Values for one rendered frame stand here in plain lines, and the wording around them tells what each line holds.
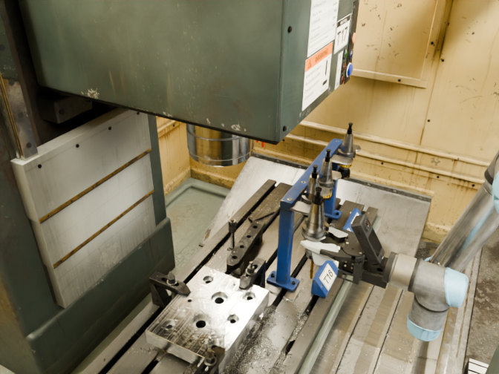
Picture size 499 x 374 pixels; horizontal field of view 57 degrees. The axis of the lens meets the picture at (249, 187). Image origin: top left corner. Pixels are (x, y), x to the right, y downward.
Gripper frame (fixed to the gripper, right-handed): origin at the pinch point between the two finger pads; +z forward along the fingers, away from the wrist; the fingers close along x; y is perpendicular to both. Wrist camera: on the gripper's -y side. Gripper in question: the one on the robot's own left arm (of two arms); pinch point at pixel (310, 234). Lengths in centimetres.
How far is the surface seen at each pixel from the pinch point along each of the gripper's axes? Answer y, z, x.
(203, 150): -20.0, 24.4, -7.7
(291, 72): -41.3, 4.4, -7.8
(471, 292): 49, -43, 57
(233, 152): -19.5, 18.5, -4.7
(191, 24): -48, 23, -12
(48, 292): 33, 71, -24
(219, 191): 68, 84, 94
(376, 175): 38, 5, 101
